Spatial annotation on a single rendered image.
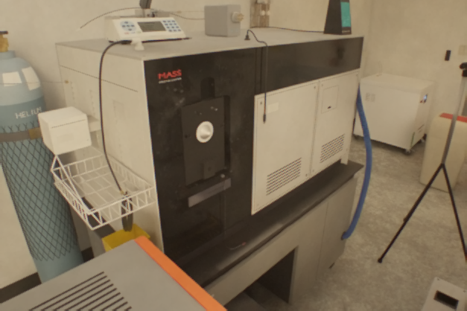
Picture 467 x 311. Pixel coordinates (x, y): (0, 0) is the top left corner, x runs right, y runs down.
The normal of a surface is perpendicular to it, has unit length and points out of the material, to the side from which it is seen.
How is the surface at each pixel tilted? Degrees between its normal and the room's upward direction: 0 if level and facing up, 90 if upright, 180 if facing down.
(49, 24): 90
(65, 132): 90
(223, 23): 90
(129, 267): 0
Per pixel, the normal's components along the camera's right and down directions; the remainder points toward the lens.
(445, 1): -0.71, 0.26
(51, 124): 0.70, 0.26
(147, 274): 0.00, -0.93
